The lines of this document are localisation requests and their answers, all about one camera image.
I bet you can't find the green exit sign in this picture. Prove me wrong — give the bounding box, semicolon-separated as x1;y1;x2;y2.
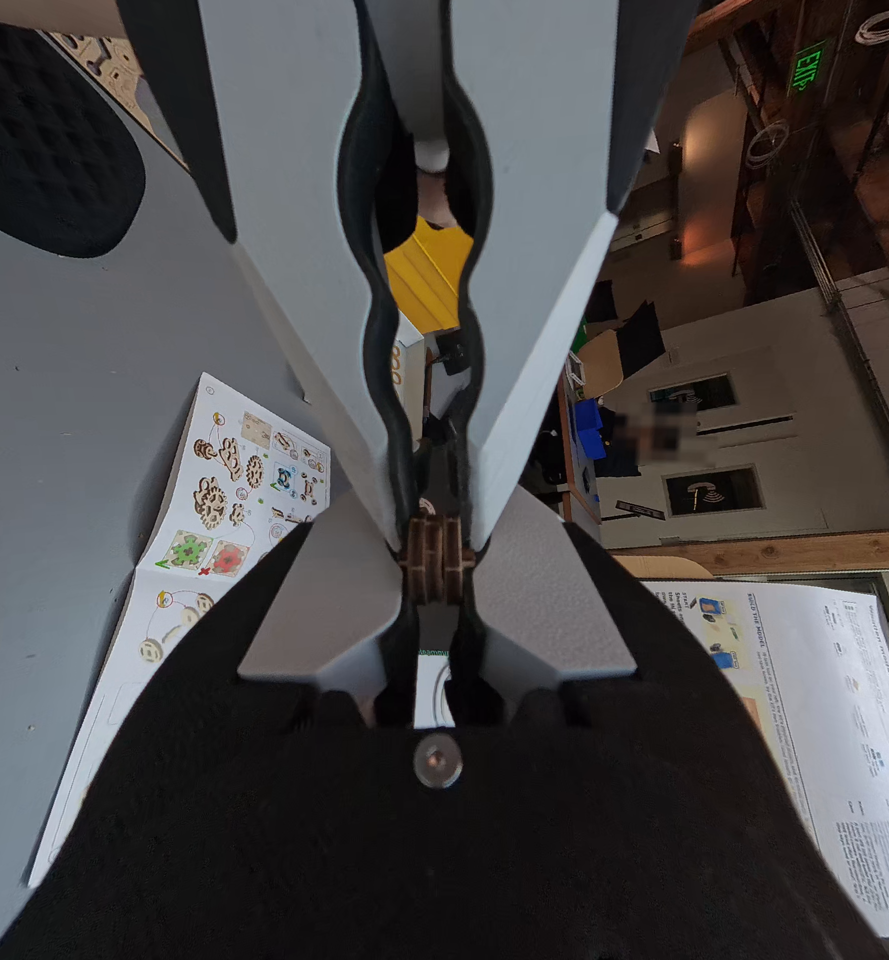
788;37;830;96

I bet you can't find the black model kit box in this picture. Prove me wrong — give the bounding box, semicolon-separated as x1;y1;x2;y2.
414;603;457;663

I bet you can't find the person's left hand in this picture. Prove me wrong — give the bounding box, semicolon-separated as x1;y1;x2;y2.
416;171;461;228

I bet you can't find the illustrated instruction booklet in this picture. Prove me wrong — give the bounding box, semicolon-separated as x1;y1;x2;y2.
28;372;333;888

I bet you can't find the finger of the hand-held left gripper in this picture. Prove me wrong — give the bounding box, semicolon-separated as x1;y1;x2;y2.
444;0;622;543
197;0;423;546

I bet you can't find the dark wooden disc assembly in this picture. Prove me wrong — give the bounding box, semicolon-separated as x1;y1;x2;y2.
403;513;477;606

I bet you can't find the yellow storage bin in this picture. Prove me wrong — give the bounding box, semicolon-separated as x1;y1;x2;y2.
383;217;476;335

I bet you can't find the white stand base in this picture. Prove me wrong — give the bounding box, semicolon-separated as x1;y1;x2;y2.
414;660;456;727

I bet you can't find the black mesh wrist rest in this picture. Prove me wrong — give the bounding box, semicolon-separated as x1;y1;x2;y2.
0;15;147;258

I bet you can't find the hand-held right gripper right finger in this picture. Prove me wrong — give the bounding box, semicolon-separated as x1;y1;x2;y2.
448;486;638;727

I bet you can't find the plywood parts sheet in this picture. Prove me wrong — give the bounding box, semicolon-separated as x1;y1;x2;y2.
47;30;191;170

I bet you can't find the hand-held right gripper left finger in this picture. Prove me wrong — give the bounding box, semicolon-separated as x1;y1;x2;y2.
238;487;421;727

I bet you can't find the tan wooden chair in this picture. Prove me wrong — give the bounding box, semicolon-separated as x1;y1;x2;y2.
578;330;624;399

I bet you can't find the wooden beam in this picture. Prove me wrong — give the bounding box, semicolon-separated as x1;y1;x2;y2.
609;528;889;576

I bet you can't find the white cardboard tray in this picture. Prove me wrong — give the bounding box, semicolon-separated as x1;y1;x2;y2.
390;315;426;444

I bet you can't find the laminated instruction poster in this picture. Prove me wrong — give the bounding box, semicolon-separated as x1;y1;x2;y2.
639;581;889;939

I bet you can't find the blue storage bin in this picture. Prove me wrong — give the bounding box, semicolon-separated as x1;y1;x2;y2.
573;397;608;462

